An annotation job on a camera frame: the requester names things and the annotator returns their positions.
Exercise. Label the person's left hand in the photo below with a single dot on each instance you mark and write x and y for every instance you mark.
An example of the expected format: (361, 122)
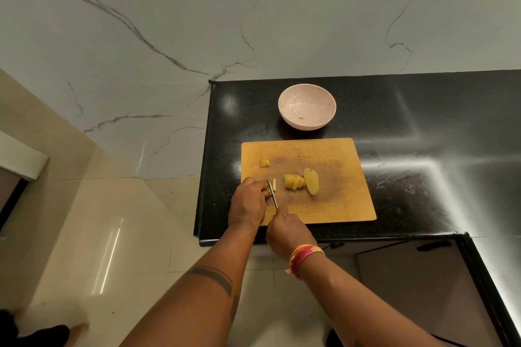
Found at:
(246, 206)

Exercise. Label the person's right hand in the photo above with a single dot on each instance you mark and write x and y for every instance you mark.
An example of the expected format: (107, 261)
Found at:
(289, 235)

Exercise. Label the pile of diced potato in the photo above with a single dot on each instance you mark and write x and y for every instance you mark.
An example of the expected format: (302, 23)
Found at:
(264, 163)

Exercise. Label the yellow potato half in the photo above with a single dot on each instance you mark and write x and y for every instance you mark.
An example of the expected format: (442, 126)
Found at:
(311, 181)

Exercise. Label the pink speckled bowl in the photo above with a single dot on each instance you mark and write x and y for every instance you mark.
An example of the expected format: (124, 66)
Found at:
(307, 102)

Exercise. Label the person's left forearm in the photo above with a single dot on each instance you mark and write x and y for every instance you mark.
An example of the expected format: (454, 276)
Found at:
(207, 298)

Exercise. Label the person's right forearm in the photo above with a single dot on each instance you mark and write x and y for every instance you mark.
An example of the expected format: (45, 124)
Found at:
(358, 306)

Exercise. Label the person's foot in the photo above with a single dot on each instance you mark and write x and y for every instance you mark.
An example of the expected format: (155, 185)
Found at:
(334, 339)

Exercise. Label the wooden cutting board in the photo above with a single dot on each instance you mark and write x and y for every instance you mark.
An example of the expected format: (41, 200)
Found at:
(342, 196)

